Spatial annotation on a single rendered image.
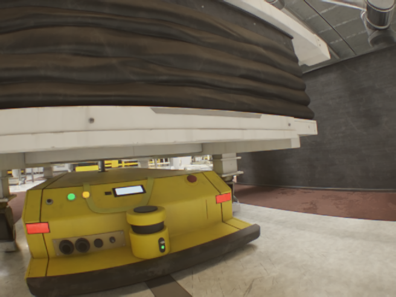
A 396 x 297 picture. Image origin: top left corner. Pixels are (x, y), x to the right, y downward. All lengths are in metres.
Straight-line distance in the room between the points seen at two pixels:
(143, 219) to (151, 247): 0.08
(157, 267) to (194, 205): 0.28
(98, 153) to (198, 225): 0.50
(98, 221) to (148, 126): 0.40
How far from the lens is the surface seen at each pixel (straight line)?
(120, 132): 0.30
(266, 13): 0.73
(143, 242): 0.58
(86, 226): 0.65
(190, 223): 0.74
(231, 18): 0.64
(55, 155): 0.91
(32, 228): 0.67
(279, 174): 1.84
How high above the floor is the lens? 0.34
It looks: 2 degrees up
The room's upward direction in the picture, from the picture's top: 5 degrees counter-clockwise
